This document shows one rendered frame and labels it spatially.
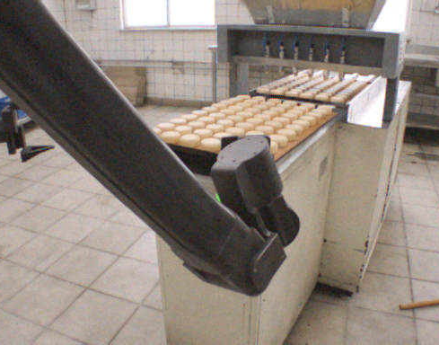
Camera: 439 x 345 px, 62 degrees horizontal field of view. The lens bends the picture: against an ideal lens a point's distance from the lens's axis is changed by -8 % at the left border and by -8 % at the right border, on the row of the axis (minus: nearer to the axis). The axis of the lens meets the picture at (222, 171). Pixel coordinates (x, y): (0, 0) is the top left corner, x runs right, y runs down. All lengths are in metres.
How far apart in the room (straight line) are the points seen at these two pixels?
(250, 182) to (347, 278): 1.43
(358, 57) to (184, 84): 3.98
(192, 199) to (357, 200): 1.31
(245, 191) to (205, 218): 0.07
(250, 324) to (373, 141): 0.80
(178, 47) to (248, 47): 3.64
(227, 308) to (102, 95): 0.93
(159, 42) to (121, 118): 5.14
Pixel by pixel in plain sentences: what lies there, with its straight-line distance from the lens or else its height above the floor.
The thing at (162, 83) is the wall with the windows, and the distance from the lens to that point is 5.48.
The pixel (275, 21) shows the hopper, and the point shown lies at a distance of 1.64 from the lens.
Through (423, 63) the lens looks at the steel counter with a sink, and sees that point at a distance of 4.06.
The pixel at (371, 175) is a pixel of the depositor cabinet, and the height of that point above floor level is 0.65.
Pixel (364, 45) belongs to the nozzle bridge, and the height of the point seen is 1.12.
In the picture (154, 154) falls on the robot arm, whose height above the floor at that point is 1.11.
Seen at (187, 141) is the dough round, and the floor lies 0.92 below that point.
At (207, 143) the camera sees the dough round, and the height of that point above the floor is 0.92.
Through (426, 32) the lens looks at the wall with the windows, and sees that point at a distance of 4.79.
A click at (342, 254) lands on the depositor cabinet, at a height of 0.27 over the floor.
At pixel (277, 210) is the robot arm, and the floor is 1.02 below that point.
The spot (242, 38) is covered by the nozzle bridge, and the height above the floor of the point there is 1.12.
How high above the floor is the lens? 1.22
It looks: 23 degrees down
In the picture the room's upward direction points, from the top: straight up
